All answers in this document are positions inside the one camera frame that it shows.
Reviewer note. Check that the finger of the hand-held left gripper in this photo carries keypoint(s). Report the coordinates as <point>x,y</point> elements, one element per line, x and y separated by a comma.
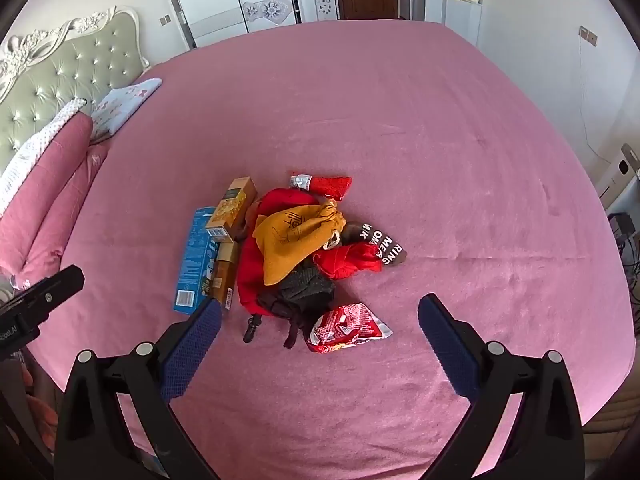
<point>52,292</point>

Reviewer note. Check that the yellow snack box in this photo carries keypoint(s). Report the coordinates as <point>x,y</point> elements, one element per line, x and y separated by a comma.
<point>232,205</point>

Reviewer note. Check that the red and white snack bag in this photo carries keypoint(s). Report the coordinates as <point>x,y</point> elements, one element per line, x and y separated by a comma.
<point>345,327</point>

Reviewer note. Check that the white dotted cloth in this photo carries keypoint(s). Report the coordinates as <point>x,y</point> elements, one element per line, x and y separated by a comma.
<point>30,150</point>

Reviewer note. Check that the brown sock with white print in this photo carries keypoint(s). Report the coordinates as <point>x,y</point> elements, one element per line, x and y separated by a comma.
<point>387,250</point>

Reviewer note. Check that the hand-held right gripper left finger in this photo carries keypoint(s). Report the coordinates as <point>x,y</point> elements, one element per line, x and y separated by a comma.
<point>192,350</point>

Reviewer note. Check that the red cloth bag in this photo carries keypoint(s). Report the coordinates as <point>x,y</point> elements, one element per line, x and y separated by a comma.
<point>250,280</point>

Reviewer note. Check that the light blue printed pillow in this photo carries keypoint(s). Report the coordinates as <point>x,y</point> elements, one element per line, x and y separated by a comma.
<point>125,105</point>

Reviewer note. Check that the amber slim box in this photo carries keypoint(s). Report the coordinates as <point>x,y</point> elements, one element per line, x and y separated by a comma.
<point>225,270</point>

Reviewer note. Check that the white wall shelf unit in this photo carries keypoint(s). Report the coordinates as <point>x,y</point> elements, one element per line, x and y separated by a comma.
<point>462,15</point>

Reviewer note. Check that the red snack bar wrapper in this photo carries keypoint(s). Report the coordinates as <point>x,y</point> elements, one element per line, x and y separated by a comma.
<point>330,186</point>

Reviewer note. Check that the white wardrobe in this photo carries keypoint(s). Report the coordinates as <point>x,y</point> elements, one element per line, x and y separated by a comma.
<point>215,5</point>

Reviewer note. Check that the beige cushioned seat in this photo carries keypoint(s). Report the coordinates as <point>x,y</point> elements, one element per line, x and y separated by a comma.
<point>607,415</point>

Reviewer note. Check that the orange-brown sock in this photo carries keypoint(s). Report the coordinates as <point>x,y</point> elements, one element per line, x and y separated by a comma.
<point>246,225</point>

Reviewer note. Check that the dark grey ribbed sock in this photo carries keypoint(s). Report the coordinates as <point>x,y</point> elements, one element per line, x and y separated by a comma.
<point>310,287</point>

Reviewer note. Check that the dark maroon sock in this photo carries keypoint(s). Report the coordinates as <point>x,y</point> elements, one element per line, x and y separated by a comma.
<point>292,322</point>

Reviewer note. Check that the small white cabinet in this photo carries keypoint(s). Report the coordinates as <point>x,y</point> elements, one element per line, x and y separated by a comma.
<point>320,4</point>

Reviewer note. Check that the green tufted headboard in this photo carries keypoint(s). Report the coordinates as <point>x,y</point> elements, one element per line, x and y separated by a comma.
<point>75,70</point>

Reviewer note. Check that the wall outlet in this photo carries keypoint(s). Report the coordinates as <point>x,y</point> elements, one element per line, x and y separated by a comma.
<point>588,35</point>

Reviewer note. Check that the pink bed sheet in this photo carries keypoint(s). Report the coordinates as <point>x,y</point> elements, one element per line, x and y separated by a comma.
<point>350,125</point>

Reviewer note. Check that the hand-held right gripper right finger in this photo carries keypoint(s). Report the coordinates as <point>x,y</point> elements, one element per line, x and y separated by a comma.
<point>447,345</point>

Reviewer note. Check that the blue printed box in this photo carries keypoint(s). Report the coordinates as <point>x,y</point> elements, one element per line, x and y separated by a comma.
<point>192,265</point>

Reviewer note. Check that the wall switch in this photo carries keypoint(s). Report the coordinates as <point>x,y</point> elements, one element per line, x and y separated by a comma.
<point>166,19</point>

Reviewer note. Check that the pink pillow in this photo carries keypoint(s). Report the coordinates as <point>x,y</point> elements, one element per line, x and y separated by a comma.
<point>75,190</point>
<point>45,175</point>

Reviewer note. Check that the red sock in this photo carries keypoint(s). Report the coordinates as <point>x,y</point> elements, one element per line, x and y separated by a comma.
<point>345,260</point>

